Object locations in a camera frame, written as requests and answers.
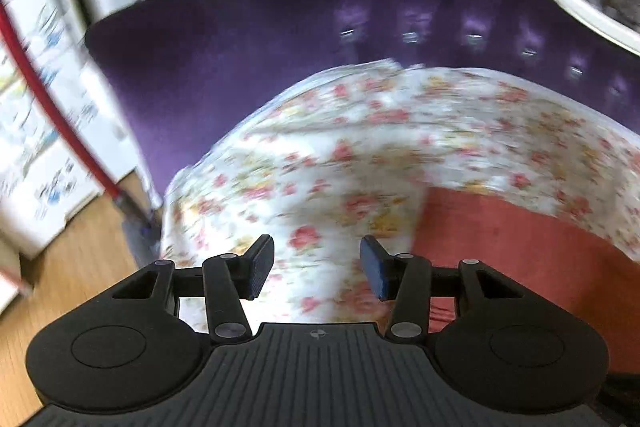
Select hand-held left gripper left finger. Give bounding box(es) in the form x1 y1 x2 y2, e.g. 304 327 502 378
111 234 276 344

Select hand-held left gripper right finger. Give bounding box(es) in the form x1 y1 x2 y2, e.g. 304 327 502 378
359 235 527 344

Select red pants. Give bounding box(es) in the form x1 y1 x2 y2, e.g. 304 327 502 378
410 186 640 339

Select floral bed sheet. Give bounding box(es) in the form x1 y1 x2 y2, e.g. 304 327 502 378
159 59 640 325

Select purple tufted headboard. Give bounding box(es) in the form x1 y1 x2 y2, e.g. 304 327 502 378
84 0 640 210

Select white printed storage cabinet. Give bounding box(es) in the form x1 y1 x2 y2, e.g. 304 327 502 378
0 0 133 260

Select red handled floor mop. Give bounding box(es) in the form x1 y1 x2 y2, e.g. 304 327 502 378
0 0 165 272

